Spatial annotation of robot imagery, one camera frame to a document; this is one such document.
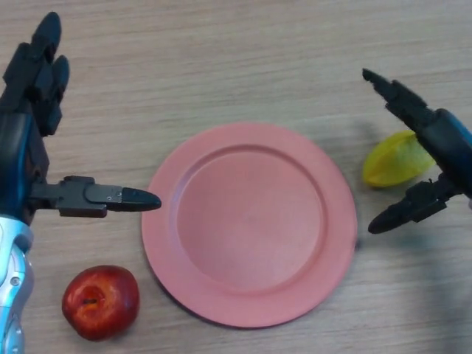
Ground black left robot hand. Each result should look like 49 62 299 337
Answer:
0 11 163 226

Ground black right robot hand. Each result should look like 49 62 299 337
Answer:
361 68 472 235

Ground yellow starfruit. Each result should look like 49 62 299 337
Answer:
361 130 435 189

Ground pink round plate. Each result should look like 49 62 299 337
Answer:
141 122 358 329

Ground red apple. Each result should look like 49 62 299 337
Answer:
61 265 141 341

